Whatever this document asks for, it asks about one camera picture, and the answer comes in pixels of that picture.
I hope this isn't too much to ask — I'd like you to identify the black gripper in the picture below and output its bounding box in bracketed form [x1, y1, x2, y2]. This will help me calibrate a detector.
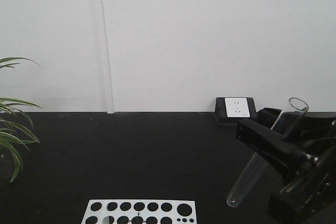
[236, 108, 335, 220]

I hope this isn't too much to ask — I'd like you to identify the green spider plant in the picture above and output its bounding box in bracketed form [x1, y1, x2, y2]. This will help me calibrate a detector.
[0, 56, 44, 183]

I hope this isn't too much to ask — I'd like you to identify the black white power socket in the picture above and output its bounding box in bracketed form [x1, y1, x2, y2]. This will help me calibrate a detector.
[215, 97, 257, 124]

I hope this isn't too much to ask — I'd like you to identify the white test tube rack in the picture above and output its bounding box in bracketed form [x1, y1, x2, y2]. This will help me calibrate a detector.
[82, 199, 198, 223]

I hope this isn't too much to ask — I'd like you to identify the clear glass test tube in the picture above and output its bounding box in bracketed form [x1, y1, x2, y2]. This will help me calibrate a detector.
[226, 97, 309, 208]

